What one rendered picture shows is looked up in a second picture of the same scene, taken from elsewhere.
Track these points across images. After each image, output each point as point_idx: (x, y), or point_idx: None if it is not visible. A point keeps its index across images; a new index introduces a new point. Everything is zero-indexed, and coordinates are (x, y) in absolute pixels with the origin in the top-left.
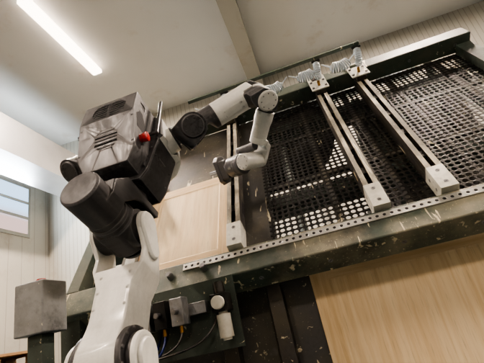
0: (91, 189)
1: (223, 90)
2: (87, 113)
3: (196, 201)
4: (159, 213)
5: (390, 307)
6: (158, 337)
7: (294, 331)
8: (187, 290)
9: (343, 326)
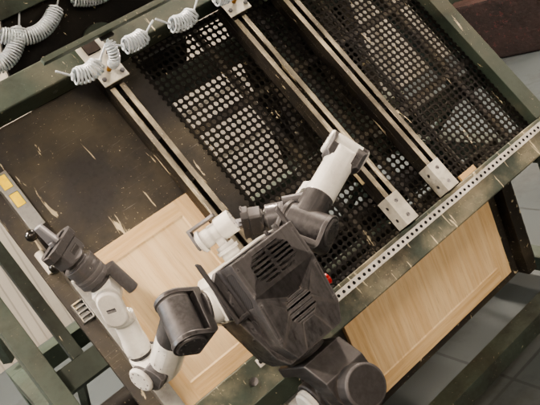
0: (384, 382)
1: (106, 32)
2: (239, 272)
3: (169, 256)
4: (122, 295)
5: (393, 296)
6: None
7: None
8: (282, 386)
9: (364, 330)
